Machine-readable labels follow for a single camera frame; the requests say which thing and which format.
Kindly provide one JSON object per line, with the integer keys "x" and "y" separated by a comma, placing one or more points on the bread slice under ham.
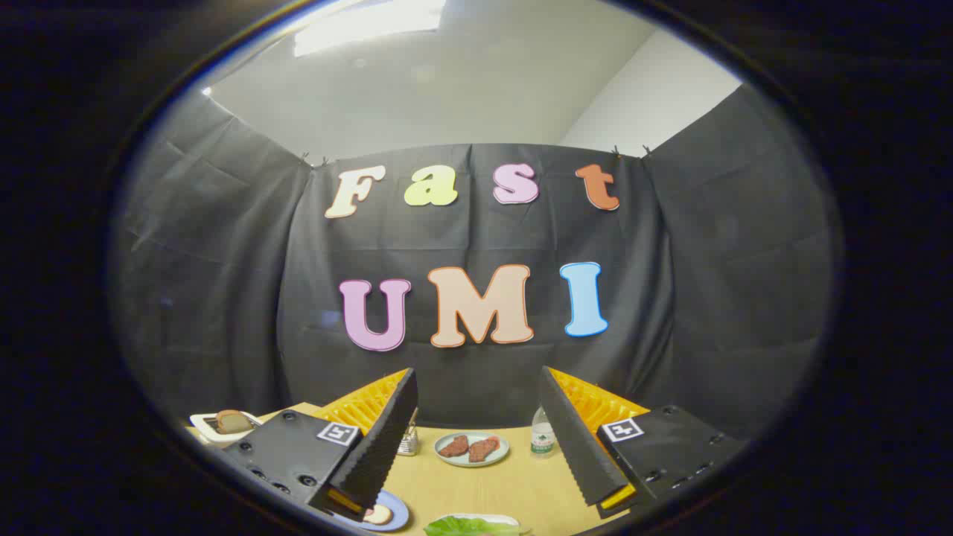
{"x": 386, "y": 515}

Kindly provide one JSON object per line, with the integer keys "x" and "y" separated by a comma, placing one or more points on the white toaster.
{"x": 205, "y": 435}

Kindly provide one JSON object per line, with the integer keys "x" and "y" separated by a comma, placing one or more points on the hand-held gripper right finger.
{"x": 577, "y": 447}

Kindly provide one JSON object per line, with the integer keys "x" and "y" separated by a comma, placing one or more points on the white rectangular plate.
{"x": 484, "y": 515}

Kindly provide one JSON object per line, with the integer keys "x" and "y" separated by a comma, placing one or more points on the clear plastic water bottle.
{"x": 543, "y": 439}

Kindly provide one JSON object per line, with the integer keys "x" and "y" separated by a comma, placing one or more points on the green lettuce leaf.
{"x": 469, "y": 527}

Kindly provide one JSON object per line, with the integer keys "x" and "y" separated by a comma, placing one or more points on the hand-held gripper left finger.
{"x": 383, "y": 447}

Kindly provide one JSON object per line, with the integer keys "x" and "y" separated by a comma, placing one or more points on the pink ham slice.
{"x": 371, "y": 513}

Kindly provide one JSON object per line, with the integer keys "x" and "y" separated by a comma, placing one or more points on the toasted bread slice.
{"x": 233, "y": 421}

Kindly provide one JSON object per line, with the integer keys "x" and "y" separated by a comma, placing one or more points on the ceiling light panel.
{"x": 365, "y": 26}

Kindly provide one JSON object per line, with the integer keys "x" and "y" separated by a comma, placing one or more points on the blue round plate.
{"x": 398, "y": 510}

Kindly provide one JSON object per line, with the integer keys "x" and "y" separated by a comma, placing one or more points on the brown meat patty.
{"x": 453, "y": 447}
{"x": 484, "y": 449}

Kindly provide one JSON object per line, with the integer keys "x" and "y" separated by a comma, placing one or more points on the black backdrop cloth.
{"x": 223, "y": 298}

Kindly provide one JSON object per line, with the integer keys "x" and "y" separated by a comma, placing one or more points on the pale green plate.
{"x": 470, "y": 463}

